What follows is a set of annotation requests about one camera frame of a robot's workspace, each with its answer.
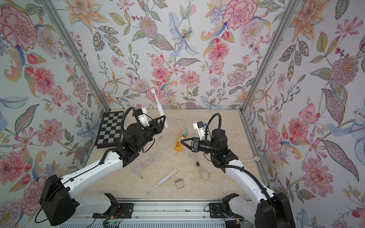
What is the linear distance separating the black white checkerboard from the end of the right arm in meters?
0.60

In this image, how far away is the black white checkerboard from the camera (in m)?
0.99

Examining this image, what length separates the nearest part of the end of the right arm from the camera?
1.93 feet
